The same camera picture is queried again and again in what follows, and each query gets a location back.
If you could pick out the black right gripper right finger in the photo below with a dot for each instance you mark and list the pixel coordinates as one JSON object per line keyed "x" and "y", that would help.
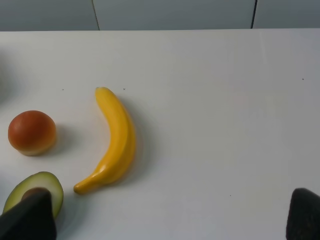
{"x": 303, "y": 221}

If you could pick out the green avocado half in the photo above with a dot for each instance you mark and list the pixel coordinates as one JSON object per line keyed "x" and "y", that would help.
{"x": 34, "y": 183}

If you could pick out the yellow toy banana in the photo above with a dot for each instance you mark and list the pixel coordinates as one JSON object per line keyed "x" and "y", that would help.
{"x": 122, "y": 146}

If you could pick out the orange peach toy fruit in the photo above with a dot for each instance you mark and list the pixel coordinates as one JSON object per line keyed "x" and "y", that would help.
{"x": 32, "y": 133}

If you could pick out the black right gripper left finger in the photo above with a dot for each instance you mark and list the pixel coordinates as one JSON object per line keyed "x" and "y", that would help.
{"x": 31, "y": 219}

